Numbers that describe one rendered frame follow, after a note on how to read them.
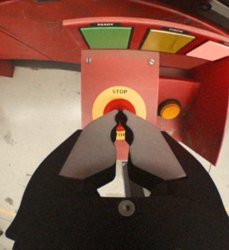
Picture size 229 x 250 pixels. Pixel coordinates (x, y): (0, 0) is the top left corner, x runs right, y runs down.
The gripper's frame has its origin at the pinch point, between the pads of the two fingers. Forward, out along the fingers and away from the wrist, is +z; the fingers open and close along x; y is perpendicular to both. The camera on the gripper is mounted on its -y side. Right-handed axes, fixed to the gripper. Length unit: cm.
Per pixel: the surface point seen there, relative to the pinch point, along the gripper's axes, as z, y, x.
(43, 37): 28.4, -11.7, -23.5
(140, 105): 3.6, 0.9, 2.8
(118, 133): 2.2, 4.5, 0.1
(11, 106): 75, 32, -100
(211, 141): 1.0, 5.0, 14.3
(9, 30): 23.2, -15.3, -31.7
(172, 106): 7.9, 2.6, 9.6
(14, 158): 55, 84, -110
